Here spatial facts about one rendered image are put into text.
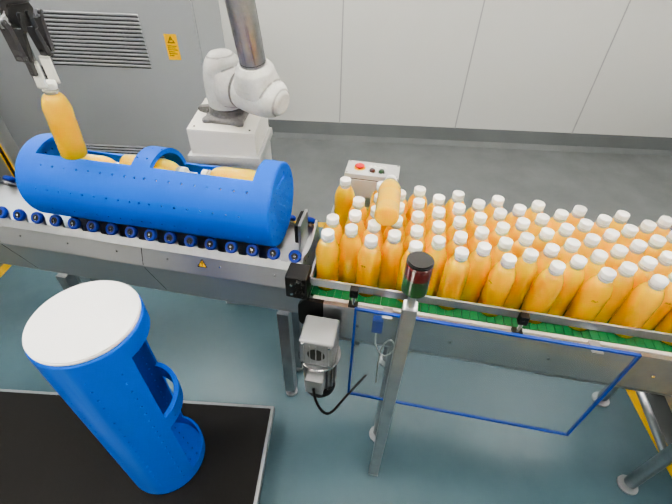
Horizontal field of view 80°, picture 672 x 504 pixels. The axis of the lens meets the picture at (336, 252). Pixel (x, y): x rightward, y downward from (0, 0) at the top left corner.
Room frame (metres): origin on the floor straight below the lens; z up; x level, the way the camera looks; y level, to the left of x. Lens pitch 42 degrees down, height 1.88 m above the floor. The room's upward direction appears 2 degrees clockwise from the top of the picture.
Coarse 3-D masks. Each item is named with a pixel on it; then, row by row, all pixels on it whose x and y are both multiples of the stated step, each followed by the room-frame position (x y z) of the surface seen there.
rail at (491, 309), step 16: (336, 288) 0.86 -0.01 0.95; (368, 288) 0.85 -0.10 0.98; (384, 288) 0.84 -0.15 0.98; (448, 304) 0.80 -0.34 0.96; (464, 304) 0.80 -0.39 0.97; (480, 304) 0.79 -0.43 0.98; (544, 320) 0.76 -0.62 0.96; (560, 320) 0.75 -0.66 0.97; (576, 320) 0.74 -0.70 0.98; (640, 336) 0.71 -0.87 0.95; (656, 336) 0.71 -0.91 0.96
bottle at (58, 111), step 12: (48, 96) 1.09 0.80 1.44; (60, 96) 1.11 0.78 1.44; (48, 108) 1.08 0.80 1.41; (60, 108) 1.09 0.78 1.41; (72, 108) 1.12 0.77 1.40; (48, 120) 1.08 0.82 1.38; (60, 120) 1.08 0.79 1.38; (72, 120) 1.10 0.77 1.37; (60, 132) 1.07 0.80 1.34; (72, 132) 1.09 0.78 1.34; (60, 144) 1.07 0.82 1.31; (72, 144) 1.08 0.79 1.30; (84, 144) 1.12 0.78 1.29; (72, 156) 1.08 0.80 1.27; (84, 156) 1.10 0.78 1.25
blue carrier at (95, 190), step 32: (32, 160) 1.16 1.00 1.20; (64, 160) 1.15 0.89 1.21; (32, 192) 1.11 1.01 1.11; (64, 192) 1.09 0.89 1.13; (96, 192) 1.07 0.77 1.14; (128, 192) 1.06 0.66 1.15; (160, 192) 1.05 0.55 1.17; (192, 192) 1.04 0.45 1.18; (224, 192) 1.03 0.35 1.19; (256, 192) 1.02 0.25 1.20; (288, 192) 1.18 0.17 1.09; (128, 224) 1.08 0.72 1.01; (160, 224) 1.04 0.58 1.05; (192, 224) 1.01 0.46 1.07; (224, 224) 0.99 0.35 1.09; (256, 224) 0.97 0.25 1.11; (288, 224) 1.15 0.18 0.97
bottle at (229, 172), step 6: (216, 168) 1.14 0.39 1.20; (222, 168) 1.14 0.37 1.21; (228, 168) 1.14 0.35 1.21; (234, 168) 1.14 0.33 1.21; (240, 168) 1.14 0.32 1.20; (210, 174) 1.13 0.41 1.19; (216, 174) 1.12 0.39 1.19; (222, 174) 1.11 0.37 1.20; (228, 174) 1.11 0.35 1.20; (234, 174) 1.11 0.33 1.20; (240, 174) 1.11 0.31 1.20; (246, 174) 1.11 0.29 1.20; (252, 174) 1.11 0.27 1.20; (252, 180) 1.09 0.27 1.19
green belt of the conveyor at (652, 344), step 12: (360, 300) 0.86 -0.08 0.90; (372, 300) 0.87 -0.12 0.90; (384, 300) 0.87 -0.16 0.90; (396, 300) 0.87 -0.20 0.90; (432, 312) 0.82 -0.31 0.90; (444, 312) 0.82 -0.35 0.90; (456, 312) 0.83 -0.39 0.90; (468, 312) 0.83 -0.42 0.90; (480, 312) 0.83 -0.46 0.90; (504, 324) 0.78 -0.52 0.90; (516, 324) 0.79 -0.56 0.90; (528, 324) 0.79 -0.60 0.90; (540, 324) 0.79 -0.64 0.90; (552, 324) 0.79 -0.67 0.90; (576, 336) 0.75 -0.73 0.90; (588, 336) 0.75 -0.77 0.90; (600, 336) 0.75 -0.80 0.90; (612, 336) 0.75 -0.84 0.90; (648, 348) 0.71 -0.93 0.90; (660, 348) 0.71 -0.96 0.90
